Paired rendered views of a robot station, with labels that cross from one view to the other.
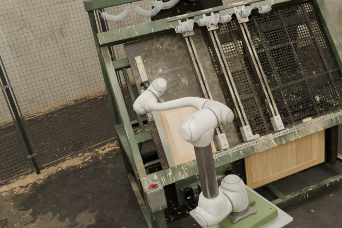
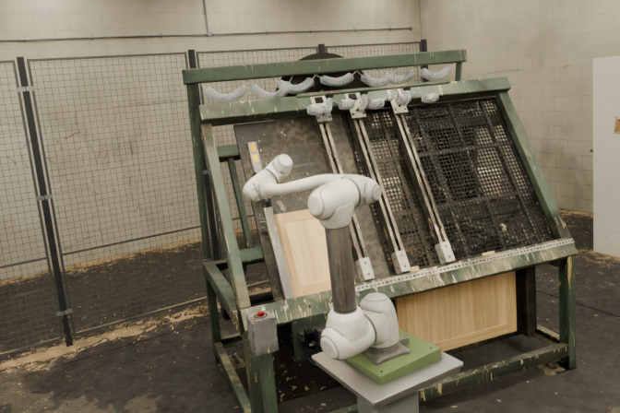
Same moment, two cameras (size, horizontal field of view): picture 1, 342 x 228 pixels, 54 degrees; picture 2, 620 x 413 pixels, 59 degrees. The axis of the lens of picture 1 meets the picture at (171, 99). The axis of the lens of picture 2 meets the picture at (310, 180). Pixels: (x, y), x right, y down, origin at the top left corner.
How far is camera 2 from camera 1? 0.65 m
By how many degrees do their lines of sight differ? 13
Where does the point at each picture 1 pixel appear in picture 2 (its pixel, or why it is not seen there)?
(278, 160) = (447, 318)
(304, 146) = (485, 300)
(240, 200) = (387, 326)
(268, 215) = (427, 354)
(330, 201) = (525, 389)
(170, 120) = (291, 233)
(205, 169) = (339, 265)
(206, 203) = (339, 320)
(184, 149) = (309, 277)
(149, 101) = (266, 181)
